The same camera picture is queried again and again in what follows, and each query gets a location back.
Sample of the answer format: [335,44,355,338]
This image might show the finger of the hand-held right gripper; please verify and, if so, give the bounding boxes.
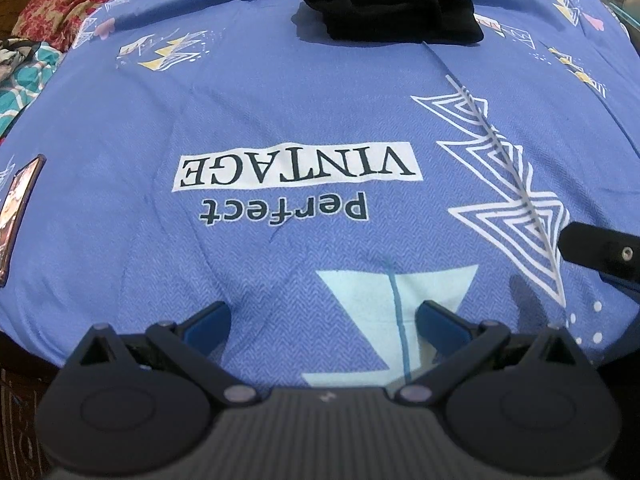
[557,221,640,304]

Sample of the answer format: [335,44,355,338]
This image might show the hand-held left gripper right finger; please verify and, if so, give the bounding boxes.
[396,300,582,406]

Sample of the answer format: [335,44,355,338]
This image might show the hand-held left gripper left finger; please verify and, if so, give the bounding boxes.
[67,301,258,406]

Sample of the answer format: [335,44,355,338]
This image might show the black pants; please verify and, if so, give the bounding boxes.
[294,0,485,45]

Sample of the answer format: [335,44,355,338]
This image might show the smartphone with dark case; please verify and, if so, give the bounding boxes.
[0,156,47,287]

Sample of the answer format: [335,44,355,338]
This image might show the blue printed blanket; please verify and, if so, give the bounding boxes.
[0,0,640,401]

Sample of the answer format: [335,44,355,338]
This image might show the teal patterned cloth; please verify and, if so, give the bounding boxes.
[0,39,67,137]

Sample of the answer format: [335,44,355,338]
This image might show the red patterned cloth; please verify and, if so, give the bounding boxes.
[12,0,168,53]

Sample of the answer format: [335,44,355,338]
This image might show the brown wooden bed frame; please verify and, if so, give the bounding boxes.
[0,335,56,466]

